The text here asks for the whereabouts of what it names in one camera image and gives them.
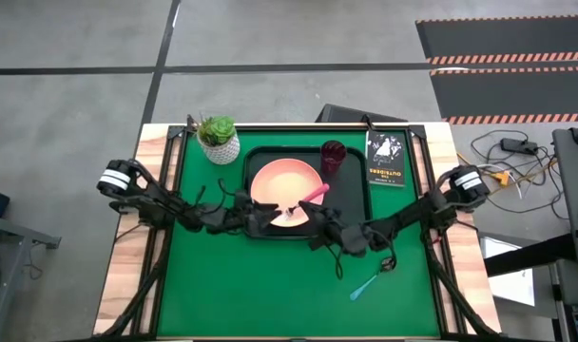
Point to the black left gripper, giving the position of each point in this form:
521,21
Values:
246,218

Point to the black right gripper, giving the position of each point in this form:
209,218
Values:
332,233

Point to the peach round plate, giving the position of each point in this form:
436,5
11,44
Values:
282,183

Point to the red faceted plastic cup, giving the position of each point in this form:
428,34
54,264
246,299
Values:
333,154

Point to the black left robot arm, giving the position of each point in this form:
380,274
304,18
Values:
165,206

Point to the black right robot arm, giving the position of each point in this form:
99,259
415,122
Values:
412,216

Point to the black serving tray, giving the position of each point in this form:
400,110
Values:
351,190

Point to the white triangle-patterned plant pot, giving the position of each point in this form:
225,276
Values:
222,153

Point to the green table mat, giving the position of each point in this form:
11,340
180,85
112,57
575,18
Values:
270,294

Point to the black paperback book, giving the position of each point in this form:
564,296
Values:
386,164

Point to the green succulent plant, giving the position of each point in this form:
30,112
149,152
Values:
217,129

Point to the black flat case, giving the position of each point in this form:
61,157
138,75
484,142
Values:
351,114

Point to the white paper sheet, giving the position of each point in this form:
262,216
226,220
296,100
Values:
512,285

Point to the black power adapter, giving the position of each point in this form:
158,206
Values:
519,146

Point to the black orange-edged floor mat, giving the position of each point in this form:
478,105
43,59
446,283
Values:
507,92
503,38

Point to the grey metal desk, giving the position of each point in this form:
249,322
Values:
4,233

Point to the black metal table frame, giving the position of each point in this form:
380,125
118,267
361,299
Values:
171,157

